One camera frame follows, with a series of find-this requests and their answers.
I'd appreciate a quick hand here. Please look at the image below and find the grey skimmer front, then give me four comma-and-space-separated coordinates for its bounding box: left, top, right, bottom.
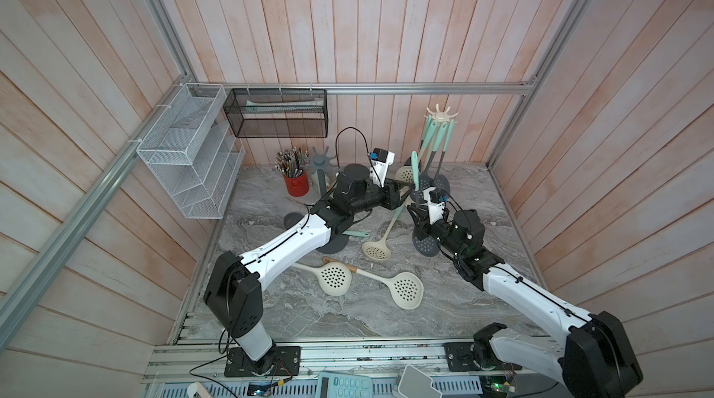
433, 119, 456, 193

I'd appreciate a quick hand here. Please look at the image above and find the black mesh wall basket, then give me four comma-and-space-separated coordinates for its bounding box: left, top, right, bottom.
223, 87, 329, 139

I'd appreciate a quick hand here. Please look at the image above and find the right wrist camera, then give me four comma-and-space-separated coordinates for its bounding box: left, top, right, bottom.
422, 187, 450, 225

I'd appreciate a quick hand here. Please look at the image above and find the grey plastic box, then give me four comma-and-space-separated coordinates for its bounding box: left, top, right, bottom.
392, 365, 443, 398

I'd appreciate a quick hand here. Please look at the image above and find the grey utensil rack stand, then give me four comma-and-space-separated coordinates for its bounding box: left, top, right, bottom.
308, 147, 350, 255

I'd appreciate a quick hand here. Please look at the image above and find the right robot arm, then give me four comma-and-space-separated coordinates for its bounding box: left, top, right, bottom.
407, 205, 643, 397

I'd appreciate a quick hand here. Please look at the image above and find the bundle of pencils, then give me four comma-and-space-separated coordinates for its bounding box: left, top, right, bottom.
275, 148, 310, 179

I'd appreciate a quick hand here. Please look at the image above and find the aluminium rail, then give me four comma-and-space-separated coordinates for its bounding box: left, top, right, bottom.
144, 336, 606, 379

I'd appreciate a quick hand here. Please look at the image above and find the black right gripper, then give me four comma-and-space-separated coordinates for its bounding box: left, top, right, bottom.
408, 203, 466, 263

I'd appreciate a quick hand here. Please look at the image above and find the cream utensil rack stand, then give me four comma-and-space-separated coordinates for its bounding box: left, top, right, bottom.
417, 103, 459, 176

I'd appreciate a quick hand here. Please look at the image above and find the white wire mesh shelf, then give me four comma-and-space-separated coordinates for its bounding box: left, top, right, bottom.
138, 83, 245, 219

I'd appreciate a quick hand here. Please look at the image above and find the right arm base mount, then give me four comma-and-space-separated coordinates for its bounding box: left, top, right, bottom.
444, 323, 522, 372

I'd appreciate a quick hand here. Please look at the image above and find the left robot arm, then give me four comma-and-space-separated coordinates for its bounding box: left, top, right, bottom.
203, 164, 419, 364

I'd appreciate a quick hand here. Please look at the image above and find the grey calculator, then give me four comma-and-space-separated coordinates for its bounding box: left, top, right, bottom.
315, 372, 374, 398

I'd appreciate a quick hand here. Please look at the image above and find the grey skimmer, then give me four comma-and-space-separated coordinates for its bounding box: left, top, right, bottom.
433, 119, 456, 193
410, 151, 440, 258
283, 212, 305, 230

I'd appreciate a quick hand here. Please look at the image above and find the cream skimmer under pile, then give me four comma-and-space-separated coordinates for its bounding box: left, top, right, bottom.
362, 199, 412, 261

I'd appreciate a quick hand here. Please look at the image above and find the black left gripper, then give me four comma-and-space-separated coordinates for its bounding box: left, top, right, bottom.
350, 176, 416, 214

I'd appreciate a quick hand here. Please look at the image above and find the grey skimmer behind grey rack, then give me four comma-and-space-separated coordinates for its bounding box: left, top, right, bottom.
283, 212, 305, 230

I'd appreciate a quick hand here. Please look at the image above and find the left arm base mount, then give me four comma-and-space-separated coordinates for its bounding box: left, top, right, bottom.
224, 345, 301, 379

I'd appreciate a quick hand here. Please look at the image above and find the large cream skimmer left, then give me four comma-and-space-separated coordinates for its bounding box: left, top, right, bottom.
292, 262, 353, 297

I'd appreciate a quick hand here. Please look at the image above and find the cream skimmer centre front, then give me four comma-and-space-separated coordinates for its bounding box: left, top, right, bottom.
346, 264, 424, 310

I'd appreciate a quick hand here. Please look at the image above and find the red metal pencil cup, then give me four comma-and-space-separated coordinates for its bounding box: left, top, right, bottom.
284, 172, 310, 197

